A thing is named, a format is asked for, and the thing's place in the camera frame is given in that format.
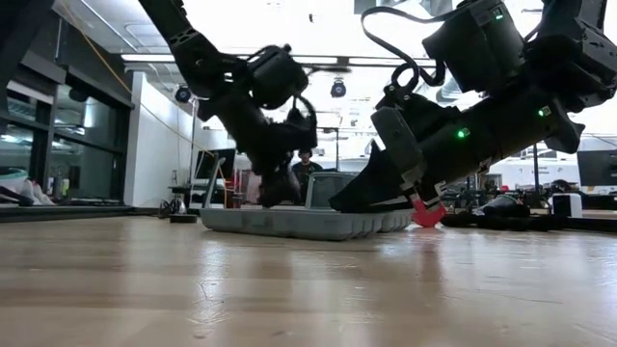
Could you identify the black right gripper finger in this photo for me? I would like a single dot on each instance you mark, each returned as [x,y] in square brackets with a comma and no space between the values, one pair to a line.
[400,144]
[376,207]

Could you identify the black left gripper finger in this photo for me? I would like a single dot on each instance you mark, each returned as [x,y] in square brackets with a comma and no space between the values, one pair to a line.
[279,188]

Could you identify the grey plastic tool case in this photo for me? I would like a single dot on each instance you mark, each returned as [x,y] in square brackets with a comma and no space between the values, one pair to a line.
[289,224]

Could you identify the red triangular tool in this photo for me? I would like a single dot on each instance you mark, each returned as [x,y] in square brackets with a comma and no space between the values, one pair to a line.
[426,217]

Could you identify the black tape roll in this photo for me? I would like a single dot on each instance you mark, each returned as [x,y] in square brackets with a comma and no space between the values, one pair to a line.
[183,218]

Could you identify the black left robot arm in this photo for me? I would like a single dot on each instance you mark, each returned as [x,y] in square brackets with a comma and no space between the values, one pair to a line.
[193,48]

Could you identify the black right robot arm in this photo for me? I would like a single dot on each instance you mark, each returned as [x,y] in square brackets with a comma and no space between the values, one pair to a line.
[477,48]

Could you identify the red background equipment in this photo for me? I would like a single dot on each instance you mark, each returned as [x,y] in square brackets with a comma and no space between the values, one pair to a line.
[248,188]

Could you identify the person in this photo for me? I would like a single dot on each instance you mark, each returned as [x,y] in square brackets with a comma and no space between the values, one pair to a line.
[308,168]
[563,185]

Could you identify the grey framed monitor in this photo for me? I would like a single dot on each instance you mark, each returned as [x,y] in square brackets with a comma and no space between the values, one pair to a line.
[332,190]

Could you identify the black monitor on stand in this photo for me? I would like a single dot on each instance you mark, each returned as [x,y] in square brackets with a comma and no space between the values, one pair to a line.
[214,164]

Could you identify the small side table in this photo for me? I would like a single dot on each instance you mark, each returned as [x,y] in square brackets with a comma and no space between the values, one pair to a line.
[180,189]

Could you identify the black overhead rig beam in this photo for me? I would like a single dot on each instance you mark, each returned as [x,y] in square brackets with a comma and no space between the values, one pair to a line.
[347,61]

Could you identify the white box device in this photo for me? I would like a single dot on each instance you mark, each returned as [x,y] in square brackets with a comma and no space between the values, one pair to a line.
[556,205]

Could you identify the black framed glass partition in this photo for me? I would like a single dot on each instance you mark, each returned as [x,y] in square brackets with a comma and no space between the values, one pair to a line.
[87,144]

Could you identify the white teal bundle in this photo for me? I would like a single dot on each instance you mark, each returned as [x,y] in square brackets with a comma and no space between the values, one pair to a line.
[19,185]

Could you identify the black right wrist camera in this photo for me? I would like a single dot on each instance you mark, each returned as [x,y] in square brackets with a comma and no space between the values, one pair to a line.
[424,113]

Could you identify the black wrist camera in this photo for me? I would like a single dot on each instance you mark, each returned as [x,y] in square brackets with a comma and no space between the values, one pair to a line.
[424,113]
[301,130]

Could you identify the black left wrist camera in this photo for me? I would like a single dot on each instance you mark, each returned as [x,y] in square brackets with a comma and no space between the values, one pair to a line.
[301,130]

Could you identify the black background stand frame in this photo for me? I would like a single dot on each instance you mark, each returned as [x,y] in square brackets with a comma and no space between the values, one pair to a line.
[536,168]
[336,149]

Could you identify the black round camera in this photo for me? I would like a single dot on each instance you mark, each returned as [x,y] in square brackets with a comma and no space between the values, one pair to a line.
[338,89]
[182,94]

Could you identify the black aluminium table frame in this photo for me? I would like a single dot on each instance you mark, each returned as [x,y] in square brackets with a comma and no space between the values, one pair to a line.
[72,213]

